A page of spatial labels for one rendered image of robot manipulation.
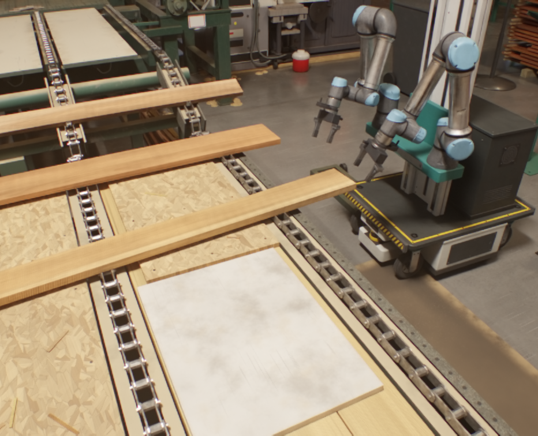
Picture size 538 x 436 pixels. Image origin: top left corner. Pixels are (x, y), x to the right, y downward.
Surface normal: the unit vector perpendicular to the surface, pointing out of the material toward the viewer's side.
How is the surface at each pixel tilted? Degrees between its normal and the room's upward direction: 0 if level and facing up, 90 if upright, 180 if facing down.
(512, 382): 0
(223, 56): 90
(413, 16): 94
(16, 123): 22
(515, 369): 0
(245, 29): 90
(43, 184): 0
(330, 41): 90
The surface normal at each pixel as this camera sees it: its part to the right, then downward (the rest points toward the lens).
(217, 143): 0.00, -0.83
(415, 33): -0.90, 0.29
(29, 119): 0.16, -0.58
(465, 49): -0.04, 0.44
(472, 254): 0.38, 0.52
